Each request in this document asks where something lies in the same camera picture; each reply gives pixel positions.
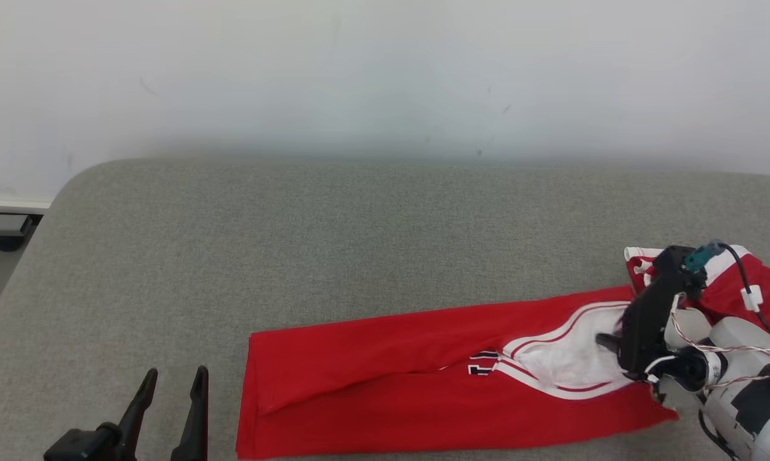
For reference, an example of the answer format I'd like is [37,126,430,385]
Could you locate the red Bulls shorts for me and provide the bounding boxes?
[624,245,770,353]

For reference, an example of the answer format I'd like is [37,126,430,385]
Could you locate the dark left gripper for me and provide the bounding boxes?
[44,366,209,461]

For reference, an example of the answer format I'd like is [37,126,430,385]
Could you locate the red and white jersey shirt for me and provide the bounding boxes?
[236,285,680,460]

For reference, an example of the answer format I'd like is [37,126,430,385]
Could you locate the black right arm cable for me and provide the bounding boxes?
[718,243,770,352]

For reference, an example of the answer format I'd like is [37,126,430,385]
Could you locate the red white twisted wire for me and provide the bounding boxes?
[670,311,770,359]

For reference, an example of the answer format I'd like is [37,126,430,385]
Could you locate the grey metal frame with caster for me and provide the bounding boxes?
[0,214,43,252]

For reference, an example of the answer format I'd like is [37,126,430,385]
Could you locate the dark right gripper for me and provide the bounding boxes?
[595,282,680,375]

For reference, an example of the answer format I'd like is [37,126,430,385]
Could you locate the teal right camera connector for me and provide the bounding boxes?
[685,241,725,273]

